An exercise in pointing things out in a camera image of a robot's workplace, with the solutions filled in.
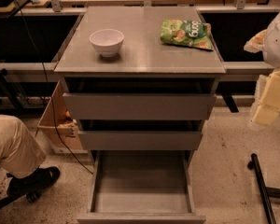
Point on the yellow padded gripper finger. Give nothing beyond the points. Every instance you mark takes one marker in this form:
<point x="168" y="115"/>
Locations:
<point x="266" y="108"/>
<point x="255" y="44"/>

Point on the grey bottom drawer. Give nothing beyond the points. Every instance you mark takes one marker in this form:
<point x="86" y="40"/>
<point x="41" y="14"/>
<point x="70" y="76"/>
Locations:
<point x="140" y="187"/>

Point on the grey drawer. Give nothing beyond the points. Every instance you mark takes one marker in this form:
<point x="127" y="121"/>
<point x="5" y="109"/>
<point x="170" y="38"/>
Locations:
<point x="141" y="134"/>
<point x="114" y="98"/>
<point x="140" y="187"/>

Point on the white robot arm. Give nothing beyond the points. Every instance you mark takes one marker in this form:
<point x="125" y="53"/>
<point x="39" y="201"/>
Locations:
<point x="271" y="51"/>

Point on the grey drawer cabinet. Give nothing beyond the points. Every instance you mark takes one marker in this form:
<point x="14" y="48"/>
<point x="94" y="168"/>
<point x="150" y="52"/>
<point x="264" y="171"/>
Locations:
<point x="142" y="54"/>

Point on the grey top drawer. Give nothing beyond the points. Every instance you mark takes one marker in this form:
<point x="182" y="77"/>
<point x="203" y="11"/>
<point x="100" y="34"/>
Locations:
<point x="114" y="98"/>

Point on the grey middle drawer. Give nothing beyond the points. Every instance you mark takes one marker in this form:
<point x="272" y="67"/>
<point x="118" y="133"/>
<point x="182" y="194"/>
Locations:
<point x="141" y="134"/>

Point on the green chip bag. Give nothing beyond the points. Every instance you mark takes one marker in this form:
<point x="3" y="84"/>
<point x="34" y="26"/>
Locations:
<point x="192" y="34"/>

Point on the black metal stand leg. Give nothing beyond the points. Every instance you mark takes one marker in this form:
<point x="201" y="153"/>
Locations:
<point x="265" y="192"/>

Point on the white bowl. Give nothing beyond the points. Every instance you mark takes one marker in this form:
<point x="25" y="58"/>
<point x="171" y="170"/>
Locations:
<point x="107" y="42"/>

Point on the cardboard box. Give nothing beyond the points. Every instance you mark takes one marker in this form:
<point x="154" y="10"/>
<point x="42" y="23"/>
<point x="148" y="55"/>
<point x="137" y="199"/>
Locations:
<point x="57" y="126"/>

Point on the black shoe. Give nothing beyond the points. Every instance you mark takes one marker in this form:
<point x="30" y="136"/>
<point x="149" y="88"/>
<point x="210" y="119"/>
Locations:
<point x="41" y="178"/>

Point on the office chair base caster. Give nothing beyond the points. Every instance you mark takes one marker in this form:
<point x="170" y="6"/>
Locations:
<point x="31" y="197"/>

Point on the person leg beige trousers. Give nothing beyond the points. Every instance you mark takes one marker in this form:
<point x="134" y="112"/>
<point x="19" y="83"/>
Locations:
<point x="20" y="154"/>

